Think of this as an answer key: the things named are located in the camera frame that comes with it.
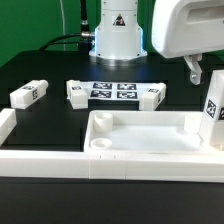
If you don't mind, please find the fiducial marker sheet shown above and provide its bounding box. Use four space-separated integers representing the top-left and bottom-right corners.
81 81 157 101

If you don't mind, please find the black cable with connector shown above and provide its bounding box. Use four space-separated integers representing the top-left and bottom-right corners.
38 0 98 52

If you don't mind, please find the white U-shaped fence frame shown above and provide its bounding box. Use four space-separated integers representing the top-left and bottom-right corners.
0 108 224 184

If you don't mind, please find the white desk tabletop tray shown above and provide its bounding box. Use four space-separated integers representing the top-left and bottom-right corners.
83 110 224 155

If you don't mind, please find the white thin cable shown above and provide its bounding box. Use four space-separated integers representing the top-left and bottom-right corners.
59 0 67 52

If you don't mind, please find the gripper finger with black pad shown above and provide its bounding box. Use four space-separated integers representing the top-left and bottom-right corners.
184 54 202 84

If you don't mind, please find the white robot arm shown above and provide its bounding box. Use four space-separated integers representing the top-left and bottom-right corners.
89 0 224 85

